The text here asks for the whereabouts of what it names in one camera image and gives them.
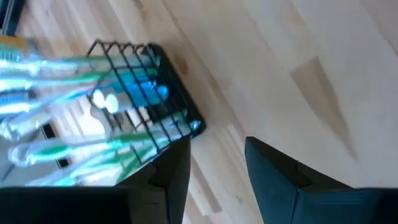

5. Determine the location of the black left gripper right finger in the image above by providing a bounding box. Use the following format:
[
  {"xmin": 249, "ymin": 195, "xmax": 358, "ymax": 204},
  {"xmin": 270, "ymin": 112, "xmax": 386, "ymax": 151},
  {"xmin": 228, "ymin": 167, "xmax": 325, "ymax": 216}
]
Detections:
[{"xmin": 244, "ymin": 136, "xmax": 352, "ymax": 224}]

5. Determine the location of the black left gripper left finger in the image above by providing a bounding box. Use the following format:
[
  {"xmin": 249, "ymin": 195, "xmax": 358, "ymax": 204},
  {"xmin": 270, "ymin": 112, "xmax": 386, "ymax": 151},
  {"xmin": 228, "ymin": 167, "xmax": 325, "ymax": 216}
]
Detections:
[{"xmin": 115, "ymin": 138, "xmax": 192, "ymax": 224}]

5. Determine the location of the teal mouthwash bottle white cap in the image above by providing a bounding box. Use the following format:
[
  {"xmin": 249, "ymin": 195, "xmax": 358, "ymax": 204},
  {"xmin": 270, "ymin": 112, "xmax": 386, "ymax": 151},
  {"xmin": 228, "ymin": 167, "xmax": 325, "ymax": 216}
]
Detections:
[
  {"xmin": 92, "ymin": 79, "xmax": 162, "ymax": 108},
  {"xmin": 105, "ymin": 83, "xmax": 170, "ymax": 114}
]

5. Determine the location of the blue toothbrush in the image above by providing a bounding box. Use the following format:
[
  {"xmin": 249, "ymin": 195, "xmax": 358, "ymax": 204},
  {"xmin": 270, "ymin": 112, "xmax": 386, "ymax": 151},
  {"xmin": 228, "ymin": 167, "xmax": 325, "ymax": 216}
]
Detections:
[{"xmin": 0, "ymin": 90, "xmax": 94, "ymax": 114}]

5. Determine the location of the yellow wipes canister white lid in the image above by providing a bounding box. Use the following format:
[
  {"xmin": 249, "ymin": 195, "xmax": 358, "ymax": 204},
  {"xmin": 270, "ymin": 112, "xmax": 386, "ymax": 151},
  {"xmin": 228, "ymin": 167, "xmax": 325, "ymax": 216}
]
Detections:
[{"xmin": 0, "ymin": 34, "xmax": 30, "ymax": 52}]

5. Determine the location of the black wire basket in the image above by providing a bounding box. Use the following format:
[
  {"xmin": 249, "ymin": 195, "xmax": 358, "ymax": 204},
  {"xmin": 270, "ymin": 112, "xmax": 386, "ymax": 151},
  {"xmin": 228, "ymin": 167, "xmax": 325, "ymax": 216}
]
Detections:
[{"xmin": 85, "ymin": 39, "xmax": 206, "ymax": 175}]

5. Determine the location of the black aluminium table frame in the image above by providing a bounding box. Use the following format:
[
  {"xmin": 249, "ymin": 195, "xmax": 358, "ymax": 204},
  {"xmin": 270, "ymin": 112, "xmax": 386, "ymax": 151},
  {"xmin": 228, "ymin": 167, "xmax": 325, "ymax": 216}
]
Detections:
[{"xmin": 0, "ymin": 0, "xmax": 25, "ymax": 35}]

